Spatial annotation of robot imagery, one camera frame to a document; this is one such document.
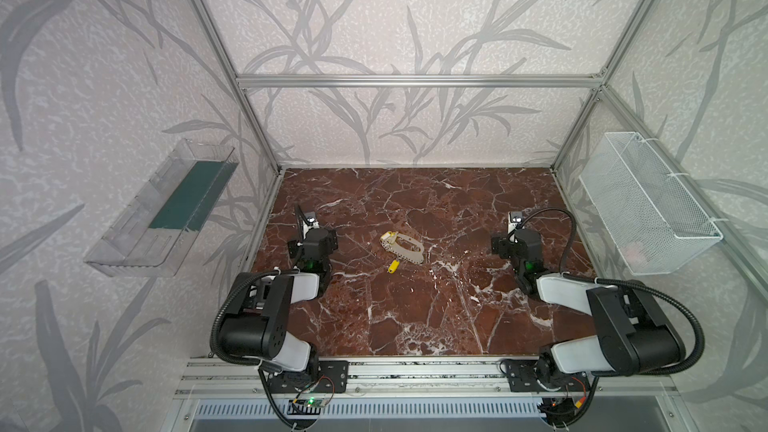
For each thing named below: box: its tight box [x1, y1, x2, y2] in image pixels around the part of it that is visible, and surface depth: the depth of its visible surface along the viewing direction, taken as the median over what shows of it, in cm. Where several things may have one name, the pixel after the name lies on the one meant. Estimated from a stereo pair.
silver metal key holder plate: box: [379, 233, 425, 265], surface depth 98 cm
